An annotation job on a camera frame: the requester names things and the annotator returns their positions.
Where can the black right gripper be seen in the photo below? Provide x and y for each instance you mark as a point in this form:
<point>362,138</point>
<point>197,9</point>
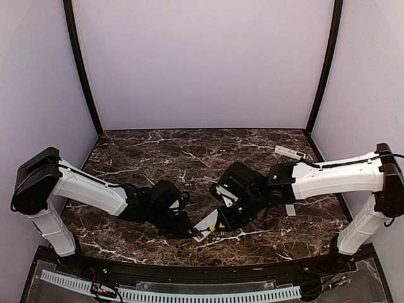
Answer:
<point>229,223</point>

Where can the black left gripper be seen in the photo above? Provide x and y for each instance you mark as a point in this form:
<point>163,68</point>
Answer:
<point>180,230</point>

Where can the yellow handle screwdriver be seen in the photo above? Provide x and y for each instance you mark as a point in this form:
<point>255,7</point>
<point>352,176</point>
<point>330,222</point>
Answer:
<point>212,228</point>

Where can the grey remote control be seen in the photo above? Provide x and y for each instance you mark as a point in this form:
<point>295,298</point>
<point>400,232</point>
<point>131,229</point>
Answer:
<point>206,227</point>

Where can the grey battery cover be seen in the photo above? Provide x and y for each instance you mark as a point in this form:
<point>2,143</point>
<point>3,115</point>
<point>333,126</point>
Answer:
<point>290,210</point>

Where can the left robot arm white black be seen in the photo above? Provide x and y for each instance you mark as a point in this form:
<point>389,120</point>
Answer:
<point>47,174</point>

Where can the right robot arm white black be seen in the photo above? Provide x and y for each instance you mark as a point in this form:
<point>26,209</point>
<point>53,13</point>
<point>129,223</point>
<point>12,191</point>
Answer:
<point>378,172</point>

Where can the white remote control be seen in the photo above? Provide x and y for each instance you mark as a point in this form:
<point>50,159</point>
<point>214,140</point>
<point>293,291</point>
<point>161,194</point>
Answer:
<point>290,153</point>

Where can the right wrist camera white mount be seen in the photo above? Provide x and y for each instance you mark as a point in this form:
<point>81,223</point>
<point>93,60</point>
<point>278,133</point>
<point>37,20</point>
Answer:
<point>221,193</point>

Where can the white slotted cable duct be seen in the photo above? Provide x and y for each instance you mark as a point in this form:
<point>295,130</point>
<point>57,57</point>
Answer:
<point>174,292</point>

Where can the right black frame post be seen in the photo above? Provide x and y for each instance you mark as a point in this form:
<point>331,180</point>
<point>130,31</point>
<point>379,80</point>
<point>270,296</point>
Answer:
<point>326,68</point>

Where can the black frame post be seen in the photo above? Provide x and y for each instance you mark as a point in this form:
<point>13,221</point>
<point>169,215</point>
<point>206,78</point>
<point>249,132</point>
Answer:
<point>80,65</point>
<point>326,68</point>

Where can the left black frame post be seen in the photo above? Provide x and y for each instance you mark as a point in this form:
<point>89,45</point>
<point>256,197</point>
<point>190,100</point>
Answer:
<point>80,65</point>

